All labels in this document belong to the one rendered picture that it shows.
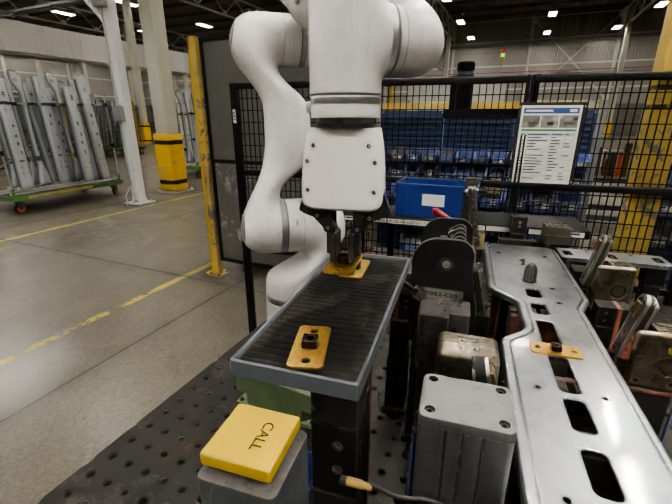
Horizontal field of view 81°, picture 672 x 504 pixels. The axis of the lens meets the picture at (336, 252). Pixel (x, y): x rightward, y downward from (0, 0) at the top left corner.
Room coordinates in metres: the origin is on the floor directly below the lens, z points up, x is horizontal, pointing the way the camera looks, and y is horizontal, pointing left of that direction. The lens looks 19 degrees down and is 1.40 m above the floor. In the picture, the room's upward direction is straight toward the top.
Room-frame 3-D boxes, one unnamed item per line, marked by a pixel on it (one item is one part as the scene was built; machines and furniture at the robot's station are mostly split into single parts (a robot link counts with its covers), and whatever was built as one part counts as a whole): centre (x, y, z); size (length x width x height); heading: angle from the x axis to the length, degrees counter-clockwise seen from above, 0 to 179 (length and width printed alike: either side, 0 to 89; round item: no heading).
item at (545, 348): (0.62, -0.40, 1.01); 0.08 x 0.04 x 0.01; 73
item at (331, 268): (0.50, -0.01, 1.22); 0.08 x 0.04 x 0.01; 165
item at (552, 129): (1.56, -0.80, 1.30); 0.23 x 0.02 x 0.31; 72
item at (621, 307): (0.83, -0.64, 0.84); 0.11 x 0.08 x 0.29; 72
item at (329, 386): (0.50, -0.01, 1.16); 0.37 x 0.14 x 0.02; 162
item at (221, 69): (3.22, 0.56, 1.00); 1.34 x 0.14 x 2.00; 66
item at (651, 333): (0.63, -0.58, 0.87); 0.12 x 0.09 x 0.35; 72
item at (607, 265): (0.95, -0.72, 0.87); 0.12 x 0.09 x 0.35; 72
